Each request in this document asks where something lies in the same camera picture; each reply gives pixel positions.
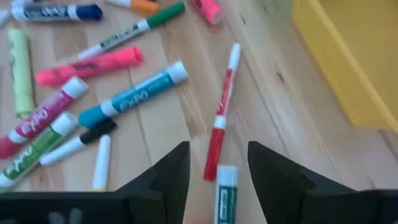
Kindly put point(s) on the dark blue Expo marker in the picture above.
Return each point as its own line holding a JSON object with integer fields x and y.
{"x": 87, "y": 12}

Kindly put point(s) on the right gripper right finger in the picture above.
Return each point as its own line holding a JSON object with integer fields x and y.
{"x": 280, "y": 186}

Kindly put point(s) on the red-cap thin white marker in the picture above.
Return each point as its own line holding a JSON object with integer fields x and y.
{"x": 222, "y": 105}

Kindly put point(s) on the yellow-green Sharpie highlighter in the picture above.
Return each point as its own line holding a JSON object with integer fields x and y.
{"x": 20, "y": 71}

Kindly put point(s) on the magenta Expo marker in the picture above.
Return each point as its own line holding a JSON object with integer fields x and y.
{"x": 40, "y": 119}

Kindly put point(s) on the orange-cap thin white marker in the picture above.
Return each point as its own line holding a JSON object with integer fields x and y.
{"x": 144, "y": 6}

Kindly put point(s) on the teal Expo marker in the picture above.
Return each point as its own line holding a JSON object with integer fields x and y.
{"x": 133, "y": 93}

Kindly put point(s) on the yellow-cap thin white marker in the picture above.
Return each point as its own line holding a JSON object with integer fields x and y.
{"x": 101, "y": 161}

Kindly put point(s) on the black-cap thin white marker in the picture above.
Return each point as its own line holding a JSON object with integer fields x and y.
{"x": 96, "y": 130}

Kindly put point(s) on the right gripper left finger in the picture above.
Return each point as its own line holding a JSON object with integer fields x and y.
{"x": 161, "y": 186}

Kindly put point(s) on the dark green Expo marker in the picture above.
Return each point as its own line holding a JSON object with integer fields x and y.
{"x": 226, "y": 193}

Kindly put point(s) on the green-cap thin white marker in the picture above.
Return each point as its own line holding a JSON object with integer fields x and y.
{"x": 164, "y": 15}

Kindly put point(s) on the yellow plastic basket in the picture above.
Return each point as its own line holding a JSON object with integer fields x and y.
{"x": 351, "y": 62}

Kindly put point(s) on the pink highlighter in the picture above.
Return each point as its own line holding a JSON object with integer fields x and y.
{"x": 93, "y": 65}
{"x": 210, "y": 9}

